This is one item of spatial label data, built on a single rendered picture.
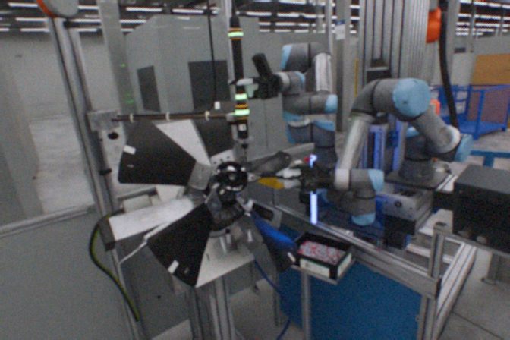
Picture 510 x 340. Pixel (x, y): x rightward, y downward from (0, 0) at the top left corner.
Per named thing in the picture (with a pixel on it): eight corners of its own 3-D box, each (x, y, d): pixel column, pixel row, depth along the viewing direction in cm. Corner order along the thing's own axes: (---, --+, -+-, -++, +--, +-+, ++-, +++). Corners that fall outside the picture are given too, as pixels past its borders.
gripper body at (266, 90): (261, 100, 105) (283, 96, 113) (259, 75, 103) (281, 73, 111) (246, 100, 110) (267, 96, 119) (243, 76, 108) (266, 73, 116)
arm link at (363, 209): (354, 211, 115) (355, 184, 112) (379, 221, 106) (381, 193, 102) (340, 217, 111) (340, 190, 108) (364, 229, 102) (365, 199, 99)
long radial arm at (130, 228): (184, 204, 120) (191, 193, 111) (192, 221, 118) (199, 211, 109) (108, 228, 105) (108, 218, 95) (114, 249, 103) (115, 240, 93)
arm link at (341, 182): (348, 165, 105) (347, 186, 109) (335, 165, 107) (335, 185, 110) (347, 174, 99) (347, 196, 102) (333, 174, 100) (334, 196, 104)
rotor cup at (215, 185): (193, 186, 108) (203, 170, 98) (221, 166, 117) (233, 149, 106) (219, 217, 107) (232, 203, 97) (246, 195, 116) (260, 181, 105)
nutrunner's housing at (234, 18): (237, 149, 108) (225, 6, 93) (241, 146, 111) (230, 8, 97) (248, 149, 106) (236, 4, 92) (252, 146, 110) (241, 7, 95)
